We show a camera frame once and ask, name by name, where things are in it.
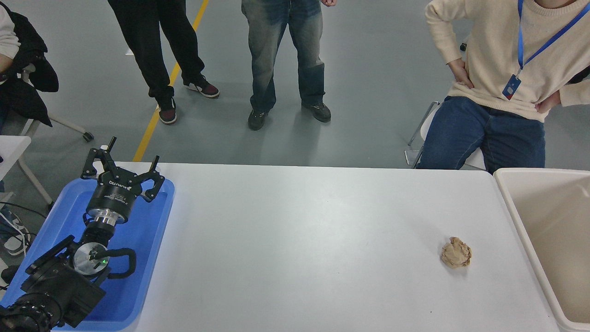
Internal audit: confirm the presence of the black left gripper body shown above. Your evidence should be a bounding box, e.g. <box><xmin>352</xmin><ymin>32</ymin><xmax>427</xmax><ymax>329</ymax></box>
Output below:
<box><xmin>86</xmin><ymin>168</ymin><xmax>144</xmax><ymax>220</ymax></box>

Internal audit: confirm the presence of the person's right hand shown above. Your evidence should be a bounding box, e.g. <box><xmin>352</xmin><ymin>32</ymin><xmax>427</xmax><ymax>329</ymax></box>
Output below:
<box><xmin>448</xmin><ymin>57</ymin><xmax>475</xmax><ymax>89</ymax></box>

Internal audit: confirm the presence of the wheeled office chair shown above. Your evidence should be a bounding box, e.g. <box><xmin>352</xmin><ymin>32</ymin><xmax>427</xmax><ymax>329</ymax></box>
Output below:
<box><xmin>18</xmin><ymin>62</ymin><xmax>94</xmax><ymax>142</ymax></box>

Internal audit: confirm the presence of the blue plastic tray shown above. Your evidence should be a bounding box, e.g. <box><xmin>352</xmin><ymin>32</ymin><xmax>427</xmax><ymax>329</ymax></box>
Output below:
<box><xmin>0</xmin><ymin>177</ymin><xmax>176</xmax><ymax>332</ymax></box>

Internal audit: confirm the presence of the white sneaker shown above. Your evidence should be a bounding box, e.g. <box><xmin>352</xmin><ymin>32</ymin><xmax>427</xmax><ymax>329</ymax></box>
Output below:
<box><xmin>2</xmin><ymin>211</ymin><xmax>32</xmax><ymax>257</ymax></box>

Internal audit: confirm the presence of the person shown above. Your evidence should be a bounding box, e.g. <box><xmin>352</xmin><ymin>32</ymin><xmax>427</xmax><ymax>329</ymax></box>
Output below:
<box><xmin>241</xmin><ymin>0</ymin><xmax>339</xmax><ymax>131</ymax></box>
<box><xmin>415</xmin><ymin>0</ymin><xmax>590</xmax><ymax>175</ymax></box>
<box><xmin>107</xmin><ymin>0</ymin><xmax>220</xmax><ymax>125</ymax></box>
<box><xmin>0</xmin><ymin>0</ymin><xmax>59</xmax><ymax>128</ymax></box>

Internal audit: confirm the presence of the crumpled tan paper ball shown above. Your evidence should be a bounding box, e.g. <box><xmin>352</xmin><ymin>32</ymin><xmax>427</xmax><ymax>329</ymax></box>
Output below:
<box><xmin>441</xmin><ymin>237</ymin><xmax>473</xmax><ymax>269</ymax></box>

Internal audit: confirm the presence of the large pale bin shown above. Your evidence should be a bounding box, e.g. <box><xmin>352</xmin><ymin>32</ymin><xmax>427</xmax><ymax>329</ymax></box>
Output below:
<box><xmin>493</xmin><ymin>167</ymin><xmax>590</xmax><ymax>332</ymax></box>

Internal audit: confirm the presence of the black floor cable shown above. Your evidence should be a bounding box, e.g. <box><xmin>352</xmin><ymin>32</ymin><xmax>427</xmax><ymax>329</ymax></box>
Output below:
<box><xmin>0</xmin><ymin>201</ymin><xmax>48</xmax><ymax>220</ymax></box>

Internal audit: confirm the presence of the white chair with metal frame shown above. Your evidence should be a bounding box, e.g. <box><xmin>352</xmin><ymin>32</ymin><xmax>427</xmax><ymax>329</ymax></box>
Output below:
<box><xmin>405</xmin><ymin>95</ymin><xmax>488</xmax><ymax>172</ymax></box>

